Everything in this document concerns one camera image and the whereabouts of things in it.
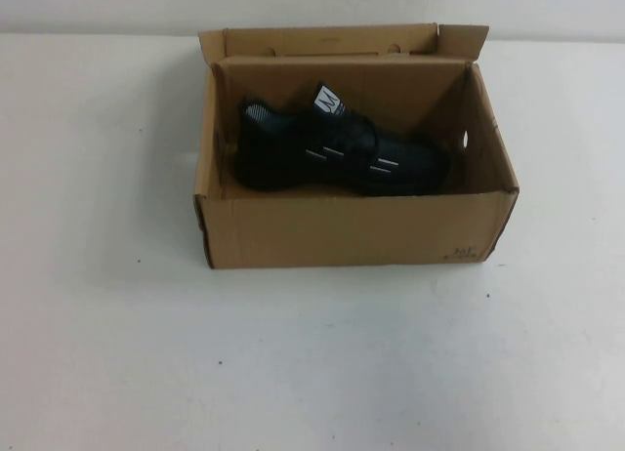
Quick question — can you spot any black lace-up sneaker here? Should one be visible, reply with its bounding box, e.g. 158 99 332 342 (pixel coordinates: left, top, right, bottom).
229 79 464 198

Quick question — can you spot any brown cardboard shoe box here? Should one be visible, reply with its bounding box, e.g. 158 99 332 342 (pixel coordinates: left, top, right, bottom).
192 23 521 270

